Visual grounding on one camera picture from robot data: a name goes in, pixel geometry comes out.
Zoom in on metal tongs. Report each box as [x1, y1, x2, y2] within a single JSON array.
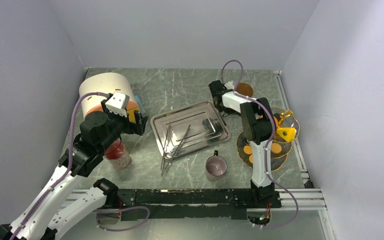
[[160, 123, 191, 177]]

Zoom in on orange biscuit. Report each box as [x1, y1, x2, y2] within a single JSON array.
[[243, 145, 253, 155], [248, 155, 254, 164], [271, 142, 282, 155]]

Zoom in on small glass plate gold rim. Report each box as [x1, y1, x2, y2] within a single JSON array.
[[271, 107, 300, 143]]

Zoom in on purple mug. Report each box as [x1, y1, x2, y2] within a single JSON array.
[[204, 150, 228, 182]]

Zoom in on orange biscuit front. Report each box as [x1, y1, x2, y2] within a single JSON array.
[[248, 155, 254, 164]]

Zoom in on yellow cake piece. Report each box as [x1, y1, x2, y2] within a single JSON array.
[[276, 127, 297, 143]]

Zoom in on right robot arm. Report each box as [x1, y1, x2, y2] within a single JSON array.
[[208, 80, 276, 207]]

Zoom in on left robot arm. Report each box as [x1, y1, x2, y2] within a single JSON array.
[[0, 110, 148, 240]]

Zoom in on light blue object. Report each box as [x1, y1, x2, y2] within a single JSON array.
[[134, 95, 146, 114]]

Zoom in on brown coaster right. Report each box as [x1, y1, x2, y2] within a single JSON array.
[[234, 82, 254, 98]]

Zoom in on steel tray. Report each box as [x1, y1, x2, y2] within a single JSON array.
[[150, 101, 232, 158]]

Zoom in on cream bread box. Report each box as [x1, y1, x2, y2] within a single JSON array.
[[79, 72, 141, 122]]

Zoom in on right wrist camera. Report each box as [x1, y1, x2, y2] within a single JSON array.
[[224, 81, 236, 90]]

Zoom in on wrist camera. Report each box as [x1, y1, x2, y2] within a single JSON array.
[[224, 81, 236, 90], [104, 91, 130, 118]]

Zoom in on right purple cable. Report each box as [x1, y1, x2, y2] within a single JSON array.
[[220, 59, 300, 230]]

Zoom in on purple cable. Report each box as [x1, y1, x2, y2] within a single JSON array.
[[220, 59, 300, 230], [8, 92, 151, 240]]

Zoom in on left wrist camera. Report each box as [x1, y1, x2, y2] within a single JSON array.
[[104, 91, 130, 118]]

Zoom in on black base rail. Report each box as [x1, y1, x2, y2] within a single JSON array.
[[102, 188, 282, 221]]

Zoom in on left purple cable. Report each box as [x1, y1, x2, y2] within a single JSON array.
[[8, 92, 151, 240]]

